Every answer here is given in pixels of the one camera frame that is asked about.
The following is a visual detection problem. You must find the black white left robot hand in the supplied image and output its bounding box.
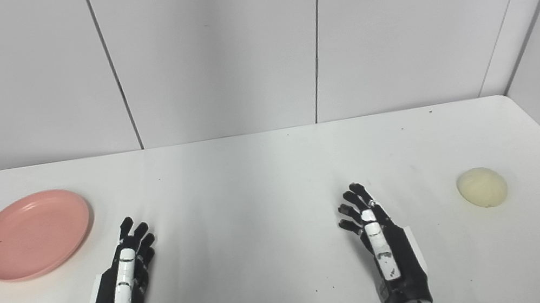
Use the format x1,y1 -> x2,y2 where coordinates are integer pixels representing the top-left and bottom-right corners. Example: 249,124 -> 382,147
70,213 -> 166,303

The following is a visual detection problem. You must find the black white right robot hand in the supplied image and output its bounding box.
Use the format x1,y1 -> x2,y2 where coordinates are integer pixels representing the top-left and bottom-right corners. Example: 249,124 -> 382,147
332,173 -> 433,303

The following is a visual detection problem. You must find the pink round plate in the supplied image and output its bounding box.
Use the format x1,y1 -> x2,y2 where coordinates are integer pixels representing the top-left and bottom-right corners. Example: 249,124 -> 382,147
0,183 -> 102,285

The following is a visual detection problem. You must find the cream steamed bun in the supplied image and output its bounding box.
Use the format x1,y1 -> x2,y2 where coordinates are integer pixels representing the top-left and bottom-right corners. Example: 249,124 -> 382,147
454,163 -> 511,213

